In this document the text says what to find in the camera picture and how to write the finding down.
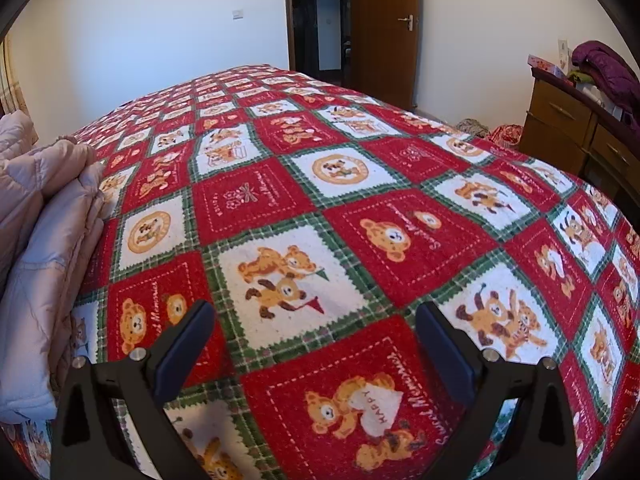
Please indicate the white wall switch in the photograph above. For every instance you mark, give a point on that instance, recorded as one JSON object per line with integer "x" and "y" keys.
{"x": 238, "y": 14}

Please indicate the purple padded jacket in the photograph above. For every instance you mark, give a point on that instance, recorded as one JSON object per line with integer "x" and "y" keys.
{"x": 607, "y": 75}

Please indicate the cloth pile on floor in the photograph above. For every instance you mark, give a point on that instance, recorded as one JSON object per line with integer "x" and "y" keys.
{"x": 474, "y": 128}

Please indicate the red checked bear-print blanket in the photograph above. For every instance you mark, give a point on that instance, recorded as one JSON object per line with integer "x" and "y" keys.
{"x": 320, "y": 185}

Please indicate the red patterned bag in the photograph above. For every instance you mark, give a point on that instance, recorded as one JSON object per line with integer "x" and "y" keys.
{"x": 507, "y": 137}

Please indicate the brown wooden door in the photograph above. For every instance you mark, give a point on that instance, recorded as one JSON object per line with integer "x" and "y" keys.
{"x": 382, "y": 55}

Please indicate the cream wooden headboard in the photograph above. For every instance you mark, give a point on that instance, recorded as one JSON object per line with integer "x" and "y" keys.
{"x": 12, "y": 97}

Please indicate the wooden dresser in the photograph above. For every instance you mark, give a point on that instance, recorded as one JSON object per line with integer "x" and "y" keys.
{"x": 560, "y": 125}

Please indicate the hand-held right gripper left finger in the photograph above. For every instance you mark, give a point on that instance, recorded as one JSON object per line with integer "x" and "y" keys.
{"x": 186, "y": 350}

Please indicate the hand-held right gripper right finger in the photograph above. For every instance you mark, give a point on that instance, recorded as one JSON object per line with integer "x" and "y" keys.
{"x": 445, "y": 355}

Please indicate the dark doorway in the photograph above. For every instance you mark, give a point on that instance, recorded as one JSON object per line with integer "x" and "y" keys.
{"x": 312, "y": 25}

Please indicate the colourful flat box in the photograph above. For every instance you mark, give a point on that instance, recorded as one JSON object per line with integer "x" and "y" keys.
{"x": 547, "y": 66}

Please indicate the beige quilted down jacket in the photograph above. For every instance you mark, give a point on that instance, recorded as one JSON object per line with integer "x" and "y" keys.
{"x": 40, "y": 260}

